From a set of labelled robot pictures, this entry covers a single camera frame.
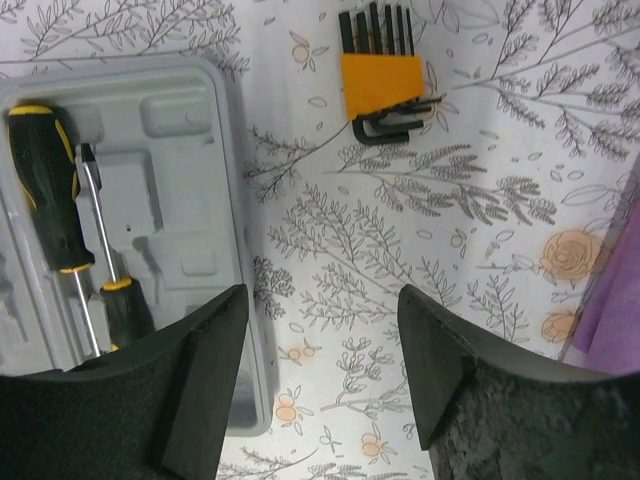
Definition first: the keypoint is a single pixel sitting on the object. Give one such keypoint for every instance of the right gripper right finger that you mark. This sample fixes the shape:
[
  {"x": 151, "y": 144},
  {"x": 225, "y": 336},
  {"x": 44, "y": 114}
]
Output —
[{"x": 485, "y": 408}]

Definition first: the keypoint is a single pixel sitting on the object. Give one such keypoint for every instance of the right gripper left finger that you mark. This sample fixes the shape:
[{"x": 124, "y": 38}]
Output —
[{"x": 157, "y": 409}]

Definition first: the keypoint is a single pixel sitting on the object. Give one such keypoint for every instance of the small yellow black screwdriver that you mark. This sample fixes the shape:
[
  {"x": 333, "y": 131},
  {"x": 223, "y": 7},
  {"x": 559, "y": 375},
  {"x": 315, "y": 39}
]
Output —
[{"x": 128, "y": 315}]

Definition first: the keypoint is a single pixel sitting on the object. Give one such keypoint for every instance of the grey plastic tool case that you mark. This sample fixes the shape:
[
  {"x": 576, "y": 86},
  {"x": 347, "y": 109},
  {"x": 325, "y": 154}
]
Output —
[{"x": 169, "y": 190}]

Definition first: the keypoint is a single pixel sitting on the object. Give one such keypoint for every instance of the screwdriver bit set holder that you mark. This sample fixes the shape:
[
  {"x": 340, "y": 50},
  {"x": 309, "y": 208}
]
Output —
[{"x": 382, "y": 77}]

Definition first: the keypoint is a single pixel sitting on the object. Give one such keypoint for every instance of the purple folded cloth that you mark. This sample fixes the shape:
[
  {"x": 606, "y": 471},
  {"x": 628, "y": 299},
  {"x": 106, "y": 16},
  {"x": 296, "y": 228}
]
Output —
[{"x": 606, "y": 338}]

